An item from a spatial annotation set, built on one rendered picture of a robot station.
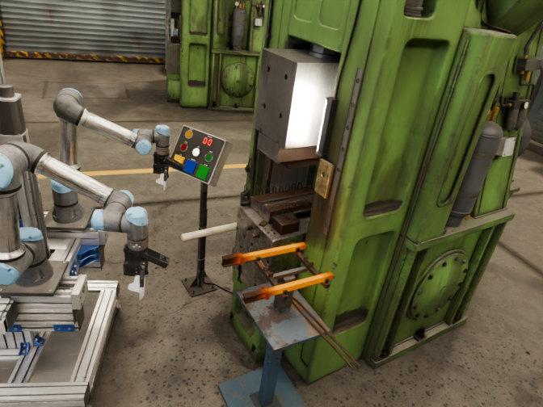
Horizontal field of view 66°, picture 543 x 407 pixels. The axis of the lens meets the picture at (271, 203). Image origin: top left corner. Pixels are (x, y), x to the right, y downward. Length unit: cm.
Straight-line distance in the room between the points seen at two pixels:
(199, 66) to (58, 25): 374
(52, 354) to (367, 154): 189
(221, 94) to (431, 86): 530
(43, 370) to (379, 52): 216
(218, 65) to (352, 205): 526
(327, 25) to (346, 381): 199
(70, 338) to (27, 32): 796
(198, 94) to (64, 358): 522
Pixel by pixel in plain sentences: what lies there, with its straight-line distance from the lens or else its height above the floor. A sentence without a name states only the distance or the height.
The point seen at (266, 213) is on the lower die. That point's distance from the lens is 223.
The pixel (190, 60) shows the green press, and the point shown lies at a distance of 696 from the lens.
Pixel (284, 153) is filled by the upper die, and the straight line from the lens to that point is 207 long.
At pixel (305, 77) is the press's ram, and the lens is 193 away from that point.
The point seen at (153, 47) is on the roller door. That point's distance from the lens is 1001.
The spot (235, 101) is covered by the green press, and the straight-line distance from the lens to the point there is 711.
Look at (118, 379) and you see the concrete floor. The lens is 268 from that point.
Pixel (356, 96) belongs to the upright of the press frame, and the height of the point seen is 168.
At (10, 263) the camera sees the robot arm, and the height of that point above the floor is 103.
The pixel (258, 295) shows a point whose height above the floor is 97.
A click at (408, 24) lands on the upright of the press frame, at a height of 198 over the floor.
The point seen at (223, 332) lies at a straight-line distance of 287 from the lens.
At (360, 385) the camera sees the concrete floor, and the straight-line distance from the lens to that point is 278.
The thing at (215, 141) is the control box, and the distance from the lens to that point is 252.
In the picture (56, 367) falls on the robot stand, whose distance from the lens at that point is 253.
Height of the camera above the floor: 209
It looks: 29 degrees down
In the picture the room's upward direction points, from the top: 8 degrees clockwise
